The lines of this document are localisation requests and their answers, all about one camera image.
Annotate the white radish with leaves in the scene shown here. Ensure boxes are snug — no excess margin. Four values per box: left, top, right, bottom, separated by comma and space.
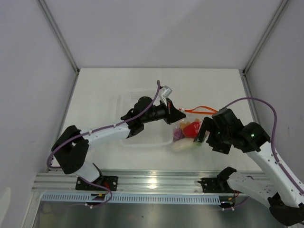
171, 138, 201, 152

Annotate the aluminium frame post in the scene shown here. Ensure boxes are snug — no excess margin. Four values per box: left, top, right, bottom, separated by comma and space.
242, 0, 292, 76
36, 0, 80, 75

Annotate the purple onion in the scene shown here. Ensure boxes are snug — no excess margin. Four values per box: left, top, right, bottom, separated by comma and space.
173, 128, 184, 142

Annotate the white plastic basket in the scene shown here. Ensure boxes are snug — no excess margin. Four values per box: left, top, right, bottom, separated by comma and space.
118, 89, 174, 148

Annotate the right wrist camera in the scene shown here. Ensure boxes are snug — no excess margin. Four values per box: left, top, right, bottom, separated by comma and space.
212, 108, 244, 130

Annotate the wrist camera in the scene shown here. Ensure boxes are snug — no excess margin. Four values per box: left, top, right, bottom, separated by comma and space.
158, 85, 172, 104
212, 108, 244, 130

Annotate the red bell pepper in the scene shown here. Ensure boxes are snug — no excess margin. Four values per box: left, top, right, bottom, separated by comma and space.
182, 121, 200, 138

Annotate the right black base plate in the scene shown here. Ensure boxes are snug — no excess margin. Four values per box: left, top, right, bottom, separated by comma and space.
197, 177, 234, 193

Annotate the right aluminium frame post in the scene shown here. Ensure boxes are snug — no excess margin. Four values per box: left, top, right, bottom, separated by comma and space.
242, 0, 292, 76

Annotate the aluminium mounting rail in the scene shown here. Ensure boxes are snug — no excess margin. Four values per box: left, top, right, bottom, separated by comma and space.
32, 170, 219, 195

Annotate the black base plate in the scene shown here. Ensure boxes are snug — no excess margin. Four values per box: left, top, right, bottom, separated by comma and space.
197, 177, 234, 193
75, 176, 118, 191

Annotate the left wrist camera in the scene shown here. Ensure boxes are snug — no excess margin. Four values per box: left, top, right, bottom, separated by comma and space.
158, 85, 172, 104

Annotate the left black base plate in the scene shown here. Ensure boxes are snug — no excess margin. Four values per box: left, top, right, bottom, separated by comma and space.
75, 176, 118, 191

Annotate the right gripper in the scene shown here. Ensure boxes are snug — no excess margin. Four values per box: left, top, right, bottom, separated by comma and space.
193, 116, 231, 154

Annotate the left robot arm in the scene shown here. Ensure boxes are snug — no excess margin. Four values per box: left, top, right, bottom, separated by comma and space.
51, 96, 186, 190

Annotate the left aluminium frame post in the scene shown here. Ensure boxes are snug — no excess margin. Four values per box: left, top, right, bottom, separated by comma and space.
36, 0, 80, 75

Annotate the white slotted cable duct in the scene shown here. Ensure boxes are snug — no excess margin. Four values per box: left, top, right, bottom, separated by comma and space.
41, 192, 221, 205

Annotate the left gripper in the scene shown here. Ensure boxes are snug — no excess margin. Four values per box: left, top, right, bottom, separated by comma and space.
142, 98, 186, 125

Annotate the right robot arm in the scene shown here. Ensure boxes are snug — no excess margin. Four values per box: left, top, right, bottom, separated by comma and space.
194, 115, 304, 226

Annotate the clear zip top bag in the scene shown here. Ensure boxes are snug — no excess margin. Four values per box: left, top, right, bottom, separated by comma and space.
170, 105, 217, 152

